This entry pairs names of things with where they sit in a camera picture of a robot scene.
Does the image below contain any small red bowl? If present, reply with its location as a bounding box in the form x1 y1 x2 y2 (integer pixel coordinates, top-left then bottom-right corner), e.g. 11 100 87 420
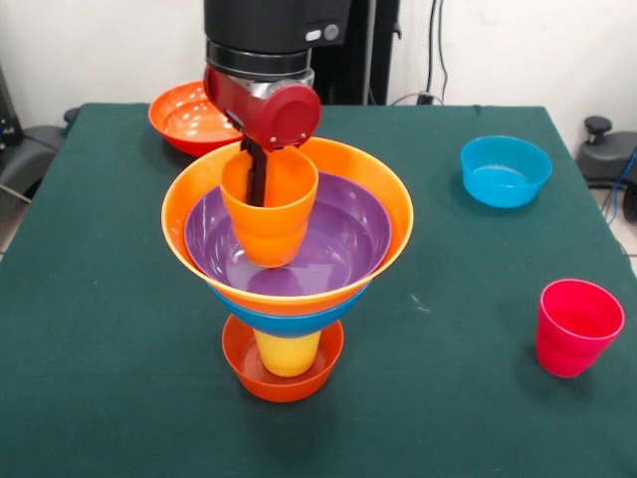
221 314 345 403

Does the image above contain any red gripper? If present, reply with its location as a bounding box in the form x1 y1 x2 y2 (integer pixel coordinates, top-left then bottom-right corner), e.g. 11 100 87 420
202 65 322 208

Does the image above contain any grey black floor base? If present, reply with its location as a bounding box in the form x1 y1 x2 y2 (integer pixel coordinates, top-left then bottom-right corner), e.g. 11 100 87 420
575 116 637 223
0 107 81 200

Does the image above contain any large blue bowl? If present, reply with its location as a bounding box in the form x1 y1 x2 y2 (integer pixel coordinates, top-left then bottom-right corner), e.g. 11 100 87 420
206 283 372 338

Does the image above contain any large red bowl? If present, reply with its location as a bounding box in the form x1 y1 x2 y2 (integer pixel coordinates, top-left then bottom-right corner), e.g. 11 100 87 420
147 80 245 157

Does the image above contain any pink cup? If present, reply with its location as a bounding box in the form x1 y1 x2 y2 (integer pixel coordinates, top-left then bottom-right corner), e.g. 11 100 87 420
534 278 626 379

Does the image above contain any blue cable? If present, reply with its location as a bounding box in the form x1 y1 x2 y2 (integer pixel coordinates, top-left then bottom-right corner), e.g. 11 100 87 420
601 148 637 220

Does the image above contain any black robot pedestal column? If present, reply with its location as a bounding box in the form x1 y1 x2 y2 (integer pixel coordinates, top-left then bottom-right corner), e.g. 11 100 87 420
308 0 402 106

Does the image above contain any black wall cable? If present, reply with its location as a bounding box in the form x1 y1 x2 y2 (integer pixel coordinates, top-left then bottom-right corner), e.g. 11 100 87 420
387 0 452 107

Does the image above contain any large orange bowl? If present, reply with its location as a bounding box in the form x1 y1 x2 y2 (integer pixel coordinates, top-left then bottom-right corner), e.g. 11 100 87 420
161 136 415 316

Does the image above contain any purple bowl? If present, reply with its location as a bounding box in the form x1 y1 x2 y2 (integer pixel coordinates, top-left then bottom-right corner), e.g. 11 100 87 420
183 171 394 298

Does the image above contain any yellow cup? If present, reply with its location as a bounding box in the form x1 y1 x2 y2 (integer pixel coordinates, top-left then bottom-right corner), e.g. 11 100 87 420
253 328 322 377

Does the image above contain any dark green tablecloth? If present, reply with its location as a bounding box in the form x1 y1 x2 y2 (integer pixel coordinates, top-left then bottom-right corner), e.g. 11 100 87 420
0 102 637 478

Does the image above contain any small blue bowl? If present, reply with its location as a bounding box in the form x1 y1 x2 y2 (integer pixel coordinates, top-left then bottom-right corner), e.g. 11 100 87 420
459 134 553 209

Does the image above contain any orange cup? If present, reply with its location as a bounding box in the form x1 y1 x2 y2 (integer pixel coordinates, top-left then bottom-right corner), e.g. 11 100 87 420
220 146 320 269

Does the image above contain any black computer tower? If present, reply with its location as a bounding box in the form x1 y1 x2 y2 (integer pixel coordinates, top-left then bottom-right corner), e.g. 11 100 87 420
0 64 24 148

